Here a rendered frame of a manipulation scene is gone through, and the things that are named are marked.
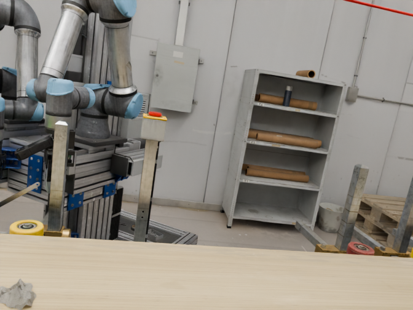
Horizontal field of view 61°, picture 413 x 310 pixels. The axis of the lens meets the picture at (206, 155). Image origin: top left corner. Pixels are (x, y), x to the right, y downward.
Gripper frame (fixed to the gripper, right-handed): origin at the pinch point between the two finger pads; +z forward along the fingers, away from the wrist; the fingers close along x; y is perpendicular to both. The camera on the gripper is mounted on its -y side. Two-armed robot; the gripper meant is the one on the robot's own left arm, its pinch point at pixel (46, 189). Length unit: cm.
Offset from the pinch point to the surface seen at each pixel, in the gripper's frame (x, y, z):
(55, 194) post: -10.8, 1.1, -2.2
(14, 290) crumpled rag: -52, -11, 1
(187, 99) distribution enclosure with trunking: 181, 143, -24
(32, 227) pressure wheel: -22.8, -5.8, 2.6
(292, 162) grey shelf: 150, 268, 28
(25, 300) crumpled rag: -55, -10, 2
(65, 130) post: -11.3, 2.5, -21.5
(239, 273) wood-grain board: -57, 37, 3
